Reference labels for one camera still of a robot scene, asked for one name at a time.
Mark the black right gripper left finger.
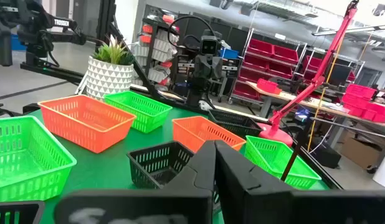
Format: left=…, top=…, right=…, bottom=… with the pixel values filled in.
left=54, top=139, right=217, bottom=224

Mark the parts drawer rack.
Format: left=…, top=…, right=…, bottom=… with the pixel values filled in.
left=131, top=14, right=181, bottom=93

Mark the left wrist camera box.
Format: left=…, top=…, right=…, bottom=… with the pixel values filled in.
left=199, top=35, right=221, bottom=57

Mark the large orange plastic basket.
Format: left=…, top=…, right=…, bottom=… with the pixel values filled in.
left=37, top=94, right=138, bottom=154

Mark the black floor box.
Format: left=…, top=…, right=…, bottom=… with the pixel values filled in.
left=307, top=144, right=342, bottom=169

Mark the small green plastic basket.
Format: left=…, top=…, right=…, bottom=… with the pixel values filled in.
left=244, top=134, right=323, bottom=190

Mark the succulent in white patterned pot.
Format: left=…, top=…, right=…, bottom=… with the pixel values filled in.
left=85, top=34, right=135, bottom=102

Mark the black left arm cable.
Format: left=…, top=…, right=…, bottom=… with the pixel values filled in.
left=166, top=14, right=217, bottom=52

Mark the white cylinder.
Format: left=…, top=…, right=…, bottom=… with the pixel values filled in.
left=372, top=141, right=385, bottom=190

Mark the cardboard box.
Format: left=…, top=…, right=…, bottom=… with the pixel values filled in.
left=338, top=132, right=383, bottom=171

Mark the wooden workbench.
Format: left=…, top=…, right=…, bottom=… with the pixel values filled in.
left=245, top=80, right=385, bottom=147

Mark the blue storage bin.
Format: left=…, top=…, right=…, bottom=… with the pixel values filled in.
left=219, top=48, right=240, bottom=60

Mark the large green plastic basket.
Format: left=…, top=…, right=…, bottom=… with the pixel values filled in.
left=103, top=90, right=174, bottom=134
left=0, top=115, right=78, bottom=203

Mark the wire rack with red bins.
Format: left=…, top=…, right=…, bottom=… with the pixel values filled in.
left=231, top=27, right=308, bottom=105
left=301, top=46, right=366, bottom=91

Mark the small orange plastic basket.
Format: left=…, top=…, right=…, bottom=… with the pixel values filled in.
left=171, top=115, right=247, bottom=154

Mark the yellow cord with connector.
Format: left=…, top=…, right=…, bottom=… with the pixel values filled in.
left=306, top=34, right=345, bottom=153

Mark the red storage bin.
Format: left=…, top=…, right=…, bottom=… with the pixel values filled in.
left=257, top=78, right=283, bottom=96

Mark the large black plastic basket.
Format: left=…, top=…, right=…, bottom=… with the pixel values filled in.
left=0, top=200, right=45, bottom=224

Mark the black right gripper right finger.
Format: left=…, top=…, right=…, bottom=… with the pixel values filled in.
left=214, top=139, right=385, bottom=224

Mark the pink storage bin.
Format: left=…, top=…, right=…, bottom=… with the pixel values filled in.
left=362, top=102, right=385, bottom=124
left=341, top=83, right=378, bottom=108

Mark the small black plastic basket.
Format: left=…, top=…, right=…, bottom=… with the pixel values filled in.
left=207, top=108, right=264, bottom=140
left=126, top=140, right=196, bottom=190

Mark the red desk lamp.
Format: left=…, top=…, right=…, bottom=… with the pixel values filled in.
left=257, top=0, right=359, bottom=147

